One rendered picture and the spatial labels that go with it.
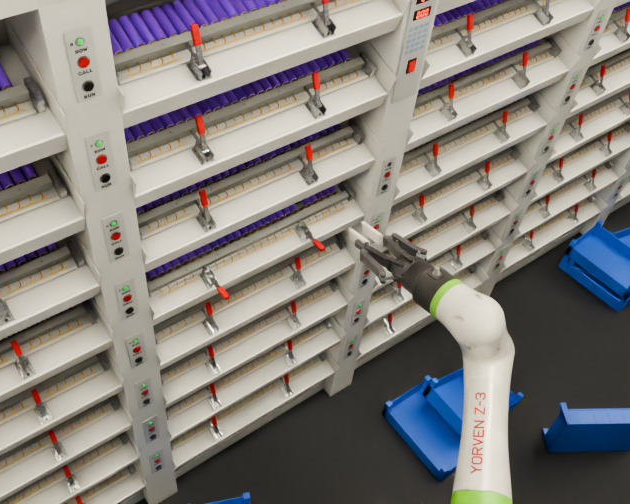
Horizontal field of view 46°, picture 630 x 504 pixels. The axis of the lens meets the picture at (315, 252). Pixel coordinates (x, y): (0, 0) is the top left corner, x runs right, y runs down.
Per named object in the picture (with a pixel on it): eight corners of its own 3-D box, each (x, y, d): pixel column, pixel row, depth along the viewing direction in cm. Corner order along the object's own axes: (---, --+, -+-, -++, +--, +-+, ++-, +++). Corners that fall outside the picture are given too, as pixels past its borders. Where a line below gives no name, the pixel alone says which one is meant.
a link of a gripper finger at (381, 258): (406, 276, 160) (401, 279, 159) (366, 254, 166) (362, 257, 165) (406, 262, 157) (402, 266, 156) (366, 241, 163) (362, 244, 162)
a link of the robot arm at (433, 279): (428, 327, 153) (460, 307, 157) (431, 285, 145) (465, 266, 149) (408, 311, 156) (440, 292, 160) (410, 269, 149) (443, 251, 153)
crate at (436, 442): (483, 450, 250) (489, 439, 244) (439, 483, 241) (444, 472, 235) (424, 386, 265) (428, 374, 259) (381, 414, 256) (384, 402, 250)
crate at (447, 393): (473, 369, 271) (483, 354, 267) (513, 410, 261) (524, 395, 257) (421, 393, 252) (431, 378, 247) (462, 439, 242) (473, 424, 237)
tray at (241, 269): (359, 222, 192) (371, 205, 184) (151, 327, 166) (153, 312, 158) (318, 162, 197) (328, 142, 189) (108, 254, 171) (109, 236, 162)
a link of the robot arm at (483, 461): (506, 490, 133) (445, 487, 137) (516, 508, 142) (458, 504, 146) (511, 313, 152) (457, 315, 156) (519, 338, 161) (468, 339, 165)
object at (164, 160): (381, 105, 164) (404, 65, 152) (133, 209, 137) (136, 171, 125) (332, 37, 168) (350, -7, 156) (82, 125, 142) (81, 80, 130)
